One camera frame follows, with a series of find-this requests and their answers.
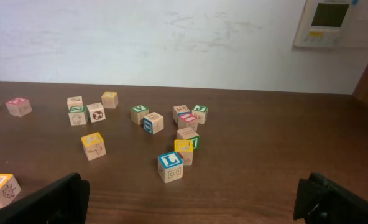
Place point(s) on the red Q block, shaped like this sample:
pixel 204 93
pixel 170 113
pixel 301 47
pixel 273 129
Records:
pixel 19 107

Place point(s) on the plain wooden block centre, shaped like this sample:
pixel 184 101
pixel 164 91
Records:
pixel 96 112

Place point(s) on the plain wooden block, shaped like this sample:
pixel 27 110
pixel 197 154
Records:
pixel 189 134
pixel 96 112

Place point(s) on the blue S block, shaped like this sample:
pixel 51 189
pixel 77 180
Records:
pixel 153 123

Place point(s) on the white wall control panel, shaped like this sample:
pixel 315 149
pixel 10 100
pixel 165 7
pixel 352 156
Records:
pixel 333 23

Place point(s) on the yellow block top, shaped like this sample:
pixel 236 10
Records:
pixel 109 100

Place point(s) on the wooden block blue side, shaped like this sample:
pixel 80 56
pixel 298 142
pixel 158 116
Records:
pixel 74 101

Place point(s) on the green V block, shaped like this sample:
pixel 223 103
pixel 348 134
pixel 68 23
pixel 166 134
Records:
pixel 138 112

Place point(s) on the yellow block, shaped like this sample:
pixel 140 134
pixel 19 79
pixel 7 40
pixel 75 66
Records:
pixel 184 148
pixel 9 189
pixel 109 100
pixel 93 145

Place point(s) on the blue L block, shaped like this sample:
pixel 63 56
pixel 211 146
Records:
pixel 170 167

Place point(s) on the plain wooden block right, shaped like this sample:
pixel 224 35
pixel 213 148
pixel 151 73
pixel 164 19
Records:
pixel 189 134

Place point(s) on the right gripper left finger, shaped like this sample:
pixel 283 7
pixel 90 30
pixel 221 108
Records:
pixel 63 201

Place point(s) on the green J block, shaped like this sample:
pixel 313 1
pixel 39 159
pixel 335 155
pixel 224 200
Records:
pixel 200 112

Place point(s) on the red I block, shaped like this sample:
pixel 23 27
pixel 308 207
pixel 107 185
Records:
pixel 187 121

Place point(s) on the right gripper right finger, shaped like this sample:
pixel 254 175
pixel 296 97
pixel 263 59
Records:
pixel 319 200

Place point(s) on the green Z block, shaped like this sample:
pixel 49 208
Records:
pixel 78 115

